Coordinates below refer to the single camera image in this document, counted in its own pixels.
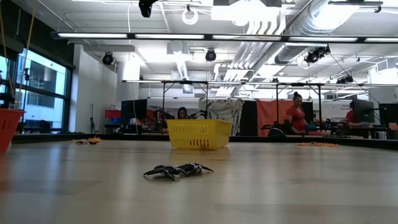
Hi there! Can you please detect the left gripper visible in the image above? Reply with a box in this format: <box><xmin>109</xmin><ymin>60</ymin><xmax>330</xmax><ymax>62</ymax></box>
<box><xmin>138</xmin><ymin>0</ymin><xmax>159</xmax><ymax>19</ymax></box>

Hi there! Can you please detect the long light bar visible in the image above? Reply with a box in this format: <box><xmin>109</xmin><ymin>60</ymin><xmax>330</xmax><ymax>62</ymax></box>
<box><xmin>50</xmin><ymin>30</ymin><xmax>398</xmax><ymax>45</ymax></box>

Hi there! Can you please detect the black ceiling spotlight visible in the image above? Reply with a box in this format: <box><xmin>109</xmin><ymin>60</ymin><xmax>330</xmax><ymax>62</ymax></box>
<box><xmin>303</xmin><ymin>45</ymin><xmax>331</xmax><ymax>65</ymax></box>
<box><xmin>205</xmin><ymin>49</ymin><xmax>218</xmax><ymax>63</ymax></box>
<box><xmin>101</xmin><ymin>52</ymin><xmax>114</xmax><ymax>66</ymax></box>
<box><xmin>335</xmin><ymin>74</ymin><xmax>354</xmax><ymax>85</ymax></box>

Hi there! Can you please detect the black monitor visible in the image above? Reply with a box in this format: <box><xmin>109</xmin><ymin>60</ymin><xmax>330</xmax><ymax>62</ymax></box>
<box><xmin>378</xmin><ymin>103</ymin><xmax>398</xmax><ymax>126</ymax></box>
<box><xmin>352</xmin><ymin>98</ymin><xmax>376</xmax><ymax>124</ymax></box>
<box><xmin>120</xmin><ymin>98</ymin><xmax>148</xmax><ymax>121</ymax></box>

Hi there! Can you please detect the red bin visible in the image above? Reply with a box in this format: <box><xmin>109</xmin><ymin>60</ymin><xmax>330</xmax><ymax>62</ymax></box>
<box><xmin>104</xmin><ymin>109</ymin><xmax>122</xmax><ymax>119</ymax></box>

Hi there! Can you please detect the white ceiling pipe bundle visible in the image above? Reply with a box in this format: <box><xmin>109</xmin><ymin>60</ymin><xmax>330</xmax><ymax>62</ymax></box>
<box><xmin>231</xmin><ymin>18</ymin><xmax>287</xmax><ymax>70</ymax></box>

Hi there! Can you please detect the large window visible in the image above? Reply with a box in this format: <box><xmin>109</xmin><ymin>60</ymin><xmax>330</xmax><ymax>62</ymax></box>
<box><xmin>0</xmin><ymin>46</ymin><xmax>73</xmax><ymax>134</ymax></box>

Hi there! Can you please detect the white patterned cloth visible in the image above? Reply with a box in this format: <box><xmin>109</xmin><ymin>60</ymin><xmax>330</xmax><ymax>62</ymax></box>
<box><xmin>198</xmin><ymin>98</ymin><xmax>245</xmax><ymax>136</ymax></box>

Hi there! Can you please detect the black tripod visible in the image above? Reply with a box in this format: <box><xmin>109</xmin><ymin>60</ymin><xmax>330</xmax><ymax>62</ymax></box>
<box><xmin>89</xmin><ymin>104</ymin><xmax>96</xmax><ymax>135</ymax></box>

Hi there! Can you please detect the yellow plastic basket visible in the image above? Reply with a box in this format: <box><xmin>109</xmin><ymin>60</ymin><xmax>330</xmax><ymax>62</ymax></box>
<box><xmin>165</xmin><ymin>118</ymin><xmax>234</xmax><ymax>150</ymax></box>

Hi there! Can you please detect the black panel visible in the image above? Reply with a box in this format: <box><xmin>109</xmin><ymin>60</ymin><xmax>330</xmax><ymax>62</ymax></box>
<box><xmin>241</xmin><ymin>99</ymin><xmax>259</xmax><ymax>136</ymax></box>

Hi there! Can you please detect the orange curtain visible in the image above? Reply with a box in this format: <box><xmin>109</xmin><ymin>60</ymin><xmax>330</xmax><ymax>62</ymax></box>
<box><xmin>256</xmin><ymin>98</ymin><xmax>314</xmax><ymax>137</ymax></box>

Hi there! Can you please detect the black chair back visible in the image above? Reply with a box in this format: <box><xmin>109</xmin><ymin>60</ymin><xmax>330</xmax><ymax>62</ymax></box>
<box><xmin>268</xmin><ymin>127</ymin><xmax>287</xmax><ymax>138</ymax></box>

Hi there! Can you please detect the red plastic basket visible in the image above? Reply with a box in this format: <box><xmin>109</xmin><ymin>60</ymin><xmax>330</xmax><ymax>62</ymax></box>
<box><xmin>0</xmin><ymin>108</ymin><xmax>26</xmax><ymax>154</ymax></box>

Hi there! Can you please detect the white sign board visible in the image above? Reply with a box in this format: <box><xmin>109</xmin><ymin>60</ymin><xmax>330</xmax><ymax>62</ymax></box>
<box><xmin>322</xmin><ymin>101</ymin><xmax>354</xmax><ymax>121</ymax></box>

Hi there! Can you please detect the black desk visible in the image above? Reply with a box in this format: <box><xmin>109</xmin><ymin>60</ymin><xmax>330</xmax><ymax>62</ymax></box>
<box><xmin>307</xmin><ymin>123</ymin><xmax>398</xmax><ymax>140</ymax></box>

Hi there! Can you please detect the white ring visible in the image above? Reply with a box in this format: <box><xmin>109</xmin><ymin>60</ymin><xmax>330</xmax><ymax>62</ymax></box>
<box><xmin>181</xmin><ymin>8</ymin><xmax>200</xmax><ymax>26</ymax></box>

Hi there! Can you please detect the black background rig frame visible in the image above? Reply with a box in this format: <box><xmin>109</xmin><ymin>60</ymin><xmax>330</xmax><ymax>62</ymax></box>
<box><xmin>160</xmin><ymin>80</ymin><xmax>210</xmax><ymax>121</ymax></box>
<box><xmin>275</xmin><ymin>82</ymin><xmax>323</xmax><ymax>126</ymax></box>

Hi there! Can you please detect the yellow cable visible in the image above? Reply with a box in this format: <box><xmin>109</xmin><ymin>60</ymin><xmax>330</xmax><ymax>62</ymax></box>
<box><xmin>15</xmin><ymin>6</ymin><xmax>37</xmax><ymax>104</ymax></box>

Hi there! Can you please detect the black aluminium rig frame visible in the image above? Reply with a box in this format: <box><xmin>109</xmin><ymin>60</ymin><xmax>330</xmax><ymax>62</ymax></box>
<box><xmin>12</xmin><ymin>132</ymin><xmax>398</xmax><ymax>151</ymax></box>

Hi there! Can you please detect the silver air duct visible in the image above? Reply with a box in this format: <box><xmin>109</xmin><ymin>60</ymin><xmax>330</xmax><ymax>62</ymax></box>
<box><xmin>273</xmin><ymin>0</ymin><xmax>358</xmax><ymax>65</ymax></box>

